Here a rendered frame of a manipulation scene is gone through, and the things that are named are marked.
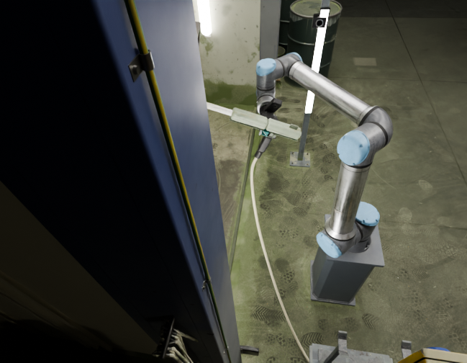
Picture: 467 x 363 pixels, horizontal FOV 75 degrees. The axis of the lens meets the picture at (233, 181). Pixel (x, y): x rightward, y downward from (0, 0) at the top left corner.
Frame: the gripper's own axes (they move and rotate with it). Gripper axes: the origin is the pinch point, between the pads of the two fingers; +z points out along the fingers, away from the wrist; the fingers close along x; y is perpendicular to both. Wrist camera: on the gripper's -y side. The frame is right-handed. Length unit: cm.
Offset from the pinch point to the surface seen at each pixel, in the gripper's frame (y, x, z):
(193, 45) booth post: -57, 41, 70
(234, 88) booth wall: 105, -18, -210
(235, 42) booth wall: 56, 0, -209
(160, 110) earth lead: -57, 42, 83
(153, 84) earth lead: -59, 43, 83
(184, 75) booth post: -56, 41, 74
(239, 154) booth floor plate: 127, -34, -127
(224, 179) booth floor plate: 133, -21, -93
